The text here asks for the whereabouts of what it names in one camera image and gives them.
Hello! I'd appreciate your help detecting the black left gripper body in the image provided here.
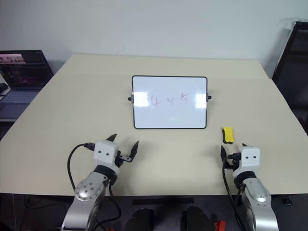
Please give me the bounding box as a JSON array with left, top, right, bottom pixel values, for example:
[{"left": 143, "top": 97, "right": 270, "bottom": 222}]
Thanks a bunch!
[{"left": 116, "top": 149, "right": 128, "bottom": 169}]

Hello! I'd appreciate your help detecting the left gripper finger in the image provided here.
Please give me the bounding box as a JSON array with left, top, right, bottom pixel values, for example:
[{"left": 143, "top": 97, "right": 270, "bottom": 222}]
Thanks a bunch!
[
  {"left": 104, "top": 133, "right": 119, "bottom": 143},
  {"left": 127, "top": 140, "right": 140, "bottom": 163}
]

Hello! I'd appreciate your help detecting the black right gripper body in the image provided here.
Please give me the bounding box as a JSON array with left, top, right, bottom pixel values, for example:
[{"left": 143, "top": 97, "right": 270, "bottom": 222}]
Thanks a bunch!
[{"left": 224, "top": 152, "right": 242, "bottom": 170}]

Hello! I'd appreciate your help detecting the yellow and black eraser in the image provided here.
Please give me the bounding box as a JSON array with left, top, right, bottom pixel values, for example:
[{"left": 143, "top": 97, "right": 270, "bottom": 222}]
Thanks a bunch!
[{"left": 220, "top": 126, "right": 235, "bottom": 144}]

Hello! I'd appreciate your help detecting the small black-framed whiteboard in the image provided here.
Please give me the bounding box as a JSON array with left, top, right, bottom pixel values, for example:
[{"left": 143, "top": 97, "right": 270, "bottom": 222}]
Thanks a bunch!
[{"left": 127, "top": 76, "right": 213, "bottom": 130}]

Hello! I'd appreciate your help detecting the dark rounded shape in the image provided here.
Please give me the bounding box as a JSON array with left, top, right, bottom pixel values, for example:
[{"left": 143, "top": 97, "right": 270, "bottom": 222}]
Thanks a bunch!
[
  {"left": 180, "top": 205, "right": 213, "bottom": 231},
  {"left": 124, "top": 208, "right": 155, "bottom": 231}
]

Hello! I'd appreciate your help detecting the small red object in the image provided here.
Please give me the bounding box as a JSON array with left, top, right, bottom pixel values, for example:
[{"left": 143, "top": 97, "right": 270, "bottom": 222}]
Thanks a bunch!
[{"left": 213, "top": 219, "right": 227, "bottom": 231}]

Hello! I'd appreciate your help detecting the black chair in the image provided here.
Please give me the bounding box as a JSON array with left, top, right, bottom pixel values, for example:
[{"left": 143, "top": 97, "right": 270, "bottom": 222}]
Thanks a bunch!
[{"left": 271, "top": 21, "right": 308, "bottom": 137}]

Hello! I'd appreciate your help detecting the open laptop computer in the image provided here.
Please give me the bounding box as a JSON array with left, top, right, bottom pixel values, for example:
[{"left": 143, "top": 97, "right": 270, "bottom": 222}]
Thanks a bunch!
[{"left": 0, "top": 50, "right": 54, "bottom": 122}]

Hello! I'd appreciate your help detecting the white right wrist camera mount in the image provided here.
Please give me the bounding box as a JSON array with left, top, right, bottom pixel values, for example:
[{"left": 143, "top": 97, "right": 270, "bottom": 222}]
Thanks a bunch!
[{"left": 233, "top": 147, "right": 261, "bottom": 177}]

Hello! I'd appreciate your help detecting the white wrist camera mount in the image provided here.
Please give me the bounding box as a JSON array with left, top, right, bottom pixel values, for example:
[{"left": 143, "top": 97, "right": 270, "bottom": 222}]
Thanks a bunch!
[
  {"left": 233, "top": 147, "right": 261, "bottom": 177},
  {"left": 93, "top": 141, "right": 120, "bottom": 174}
]

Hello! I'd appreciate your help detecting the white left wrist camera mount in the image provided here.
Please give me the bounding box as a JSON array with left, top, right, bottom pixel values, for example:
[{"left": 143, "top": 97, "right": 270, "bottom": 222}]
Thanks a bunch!
[{"left": 93, "top": 141, "right": 120, "bottom": 174}]

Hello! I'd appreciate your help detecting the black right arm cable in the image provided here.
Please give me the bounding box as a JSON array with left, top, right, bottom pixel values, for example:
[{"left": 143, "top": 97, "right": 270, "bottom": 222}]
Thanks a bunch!
[{"left": 222, "top": 165, "right": 246, "bottom": 231}]

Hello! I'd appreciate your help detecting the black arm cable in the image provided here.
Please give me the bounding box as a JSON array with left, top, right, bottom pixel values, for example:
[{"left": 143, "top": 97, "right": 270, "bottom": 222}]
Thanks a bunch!
[
  {"left": 67, "top": 142, "right": 97, "bottom": 193},
  {"left": 222, "top": 165, "right": 246, "bottom": 231}
]

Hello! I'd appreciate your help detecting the thin black left wrist cable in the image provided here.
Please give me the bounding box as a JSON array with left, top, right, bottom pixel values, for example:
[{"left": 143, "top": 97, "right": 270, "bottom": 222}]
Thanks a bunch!
[{"left": 95, "top": 178, "right": 123, "bottom": 231}]

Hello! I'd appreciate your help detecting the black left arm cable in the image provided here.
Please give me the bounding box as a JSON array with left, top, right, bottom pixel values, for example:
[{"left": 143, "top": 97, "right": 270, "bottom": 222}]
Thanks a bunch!
[{"left": 67, "top": 142, "right": 97, "bottom": 193}]

